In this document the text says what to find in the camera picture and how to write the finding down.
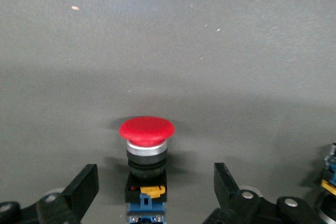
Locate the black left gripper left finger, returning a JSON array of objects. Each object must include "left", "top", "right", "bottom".
[{"left": 36, "top": 164, "right": 100, "bottom": 224}]

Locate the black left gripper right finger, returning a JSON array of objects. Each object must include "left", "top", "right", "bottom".
[{"left": 203, "top": 162, "right": 279, "bottom": 224}]

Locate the red mushroom push button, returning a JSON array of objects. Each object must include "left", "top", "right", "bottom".
[{"left": 119, "top": 115, "right": 176, "bottom": 224}]

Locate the green mushroom push button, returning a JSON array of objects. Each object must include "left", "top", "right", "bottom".
[{"left": 313, "top": 142, "right": 336, "bottom": 224}]

